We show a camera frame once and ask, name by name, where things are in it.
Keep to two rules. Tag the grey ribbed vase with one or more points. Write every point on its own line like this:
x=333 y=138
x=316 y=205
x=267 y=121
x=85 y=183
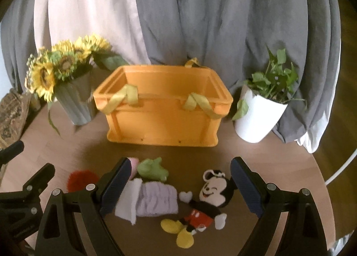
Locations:
x=78 y=105

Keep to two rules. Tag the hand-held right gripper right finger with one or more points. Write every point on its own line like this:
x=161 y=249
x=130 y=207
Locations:
x=246 y=186

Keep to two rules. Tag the orange plastic crate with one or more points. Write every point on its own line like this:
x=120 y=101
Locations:
x=167 y=125

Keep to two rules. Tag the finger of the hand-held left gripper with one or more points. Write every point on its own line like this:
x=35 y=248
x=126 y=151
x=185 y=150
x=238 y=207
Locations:
x=12 y=150
x=39 y=179

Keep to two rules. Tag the artificial sunflower bouquet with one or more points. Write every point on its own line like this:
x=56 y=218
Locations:
x=41 y=77

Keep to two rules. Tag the white ribbed plant pot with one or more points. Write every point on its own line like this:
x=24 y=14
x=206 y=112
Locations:
x=256 y=122

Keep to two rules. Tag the grey curtain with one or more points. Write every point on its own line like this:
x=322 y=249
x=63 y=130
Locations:
x=209 y=16

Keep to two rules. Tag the brown woven basket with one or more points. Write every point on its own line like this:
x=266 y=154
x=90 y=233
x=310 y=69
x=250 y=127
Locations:
x=12 y=116

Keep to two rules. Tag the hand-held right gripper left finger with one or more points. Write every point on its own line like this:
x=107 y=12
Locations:
x=117 y=187

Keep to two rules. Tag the purple towel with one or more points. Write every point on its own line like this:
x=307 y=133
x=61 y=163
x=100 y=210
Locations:
x=159 y=197

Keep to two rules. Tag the red fluffy ball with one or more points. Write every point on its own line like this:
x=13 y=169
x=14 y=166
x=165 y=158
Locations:
x=81 y=179

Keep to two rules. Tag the mouse plush toy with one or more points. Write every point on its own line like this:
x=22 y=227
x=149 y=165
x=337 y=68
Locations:
x=214 y=189

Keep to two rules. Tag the white curved tube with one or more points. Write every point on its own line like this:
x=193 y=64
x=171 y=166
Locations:
x=341 y=168

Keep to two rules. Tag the pink soft sponge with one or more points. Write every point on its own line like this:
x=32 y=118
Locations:
x=134 y=166

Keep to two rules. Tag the green leafy plant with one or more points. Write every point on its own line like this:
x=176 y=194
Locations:
x=267 y=80

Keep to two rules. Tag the green plush toy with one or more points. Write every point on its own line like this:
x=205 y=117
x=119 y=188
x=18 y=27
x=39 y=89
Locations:
x=150 y=169

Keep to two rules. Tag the white sheer curtain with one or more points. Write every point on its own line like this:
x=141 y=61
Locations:
x=89 y=7

